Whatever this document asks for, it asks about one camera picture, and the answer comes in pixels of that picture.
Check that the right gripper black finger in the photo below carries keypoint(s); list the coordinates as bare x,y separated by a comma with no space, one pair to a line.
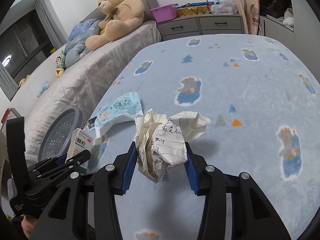
79,162

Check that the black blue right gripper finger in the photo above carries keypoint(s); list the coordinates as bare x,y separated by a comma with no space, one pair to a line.
66,215
253,216

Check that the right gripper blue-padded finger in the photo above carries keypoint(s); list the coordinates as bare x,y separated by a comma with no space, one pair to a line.
61,160

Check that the grey perforated trash basket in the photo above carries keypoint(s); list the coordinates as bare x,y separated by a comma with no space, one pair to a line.
57,140

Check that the white paper ball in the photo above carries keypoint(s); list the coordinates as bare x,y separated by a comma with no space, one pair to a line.
160,140

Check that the person's left hand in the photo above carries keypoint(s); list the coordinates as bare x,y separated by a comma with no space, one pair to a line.
28,225

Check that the white green medicine box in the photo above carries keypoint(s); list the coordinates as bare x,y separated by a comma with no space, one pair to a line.
80,141

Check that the blue playing card box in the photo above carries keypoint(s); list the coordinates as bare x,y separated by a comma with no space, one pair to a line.
90,124

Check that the white orange appliance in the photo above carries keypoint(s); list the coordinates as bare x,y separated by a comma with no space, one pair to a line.
10,113

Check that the grey checkered bed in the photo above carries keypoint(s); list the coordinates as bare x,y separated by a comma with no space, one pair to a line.
82,85

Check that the light blue wet-wipe packet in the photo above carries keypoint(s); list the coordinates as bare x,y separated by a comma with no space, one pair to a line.
125,108

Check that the small blue plush toy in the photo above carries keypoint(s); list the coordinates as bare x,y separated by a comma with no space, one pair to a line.
45,85

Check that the yellow plush toy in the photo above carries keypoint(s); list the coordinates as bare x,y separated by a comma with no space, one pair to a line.
22,81

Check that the green plush doll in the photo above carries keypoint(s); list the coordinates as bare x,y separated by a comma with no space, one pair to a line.
60,63

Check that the light blue folded quilt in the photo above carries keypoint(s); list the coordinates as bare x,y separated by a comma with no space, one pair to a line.
75,48

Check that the grey window curtain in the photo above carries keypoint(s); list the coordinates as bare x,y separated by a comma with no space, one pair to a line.
50,26

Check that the blue patterned fleece blanket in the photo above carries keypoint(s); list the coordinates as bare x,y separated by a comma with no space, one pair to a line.
264,106

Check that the large tan teddy bear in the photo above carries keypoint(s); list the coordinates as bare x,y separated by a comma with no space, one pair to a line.
122,18

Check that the purple plastic bin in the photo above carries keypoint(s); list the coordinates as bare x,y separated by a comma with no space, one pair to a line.
165,13

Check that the grey drawer dresser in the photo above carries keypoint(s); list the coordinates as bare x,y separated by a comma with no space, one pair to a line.
206,24

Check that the gold gift boxes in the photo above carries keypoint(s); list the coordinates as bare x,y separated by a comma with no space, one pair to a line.
191,9

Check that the pink cartoon folded mat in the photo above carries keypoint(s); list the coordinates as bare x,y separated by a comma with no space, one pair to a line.
249,11

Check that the clear plastic bag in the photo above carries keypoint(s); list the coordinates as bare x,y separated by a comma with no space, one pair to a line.
223,7

